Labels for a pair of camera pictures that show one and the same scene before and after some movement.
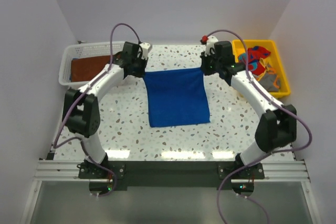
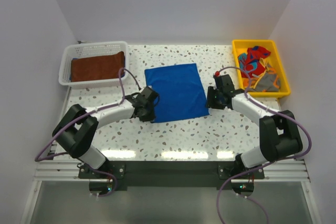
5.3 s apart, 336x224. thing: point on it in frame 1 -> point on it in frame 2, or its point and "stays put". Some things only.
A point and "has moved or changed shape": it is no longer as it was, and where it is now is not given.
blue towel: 176,97 has moved or changed shape
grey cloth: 267,81 stays put
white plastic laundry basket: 84,50 stays put
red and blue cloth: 254,54 stays put
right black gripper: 205,59 -> 210,102
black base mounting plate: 173,176 stays put
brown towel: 84,69 stays put
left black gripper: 141,73 -> 150,117
